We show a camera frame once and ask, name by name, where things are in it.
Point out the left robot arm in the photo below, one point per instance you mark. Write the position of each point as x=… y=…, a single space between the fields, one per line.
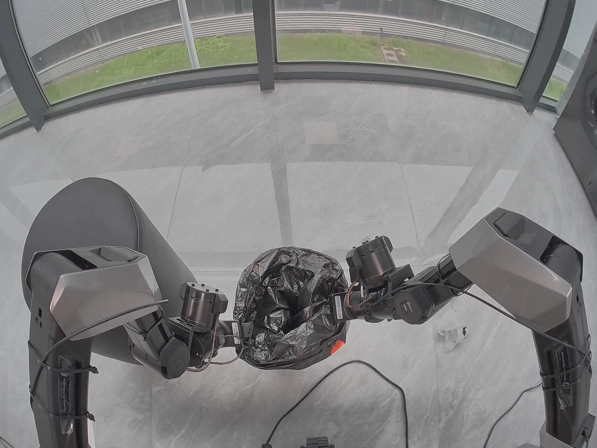
x=102 y=287

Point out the window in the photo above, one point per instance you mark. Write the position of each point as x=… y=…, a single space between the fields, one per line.
x=261 y=26

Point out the dark grey round chair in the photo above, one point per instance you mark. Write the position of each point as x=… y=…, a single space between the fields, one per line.
x=84 y=217

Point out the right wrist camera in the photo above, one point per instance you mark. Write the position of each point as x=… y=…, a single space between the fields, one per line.
x=353 y=259

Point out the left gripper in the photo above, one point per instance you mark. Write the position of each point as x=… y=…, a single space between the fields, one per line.
x=246 y=333

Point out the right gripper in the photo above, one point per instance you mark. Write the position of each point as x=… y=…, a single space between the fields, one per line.
x=350 y=308

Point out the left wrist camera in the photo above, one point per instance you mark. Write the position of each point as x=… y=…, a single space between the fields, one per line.
x=220 y=305

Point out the black plastic bag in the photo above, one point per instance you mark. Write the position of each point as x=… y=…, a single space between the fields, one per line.
x=289 y=297

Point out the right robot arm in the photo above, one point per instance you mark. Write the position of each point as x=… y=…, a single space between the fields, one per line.
x=503 y=259

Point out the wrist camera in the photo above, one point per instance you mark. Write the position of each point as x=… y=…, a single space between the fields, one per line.
x=220 y=305
x=353 y=259

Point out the white paper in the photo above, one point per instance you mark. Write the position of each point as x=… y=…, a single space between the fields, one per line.
x=451 y=337

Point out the dark grey washing machine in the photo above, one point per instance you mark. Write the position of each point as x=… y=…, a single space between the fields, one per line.
x=583 y=133

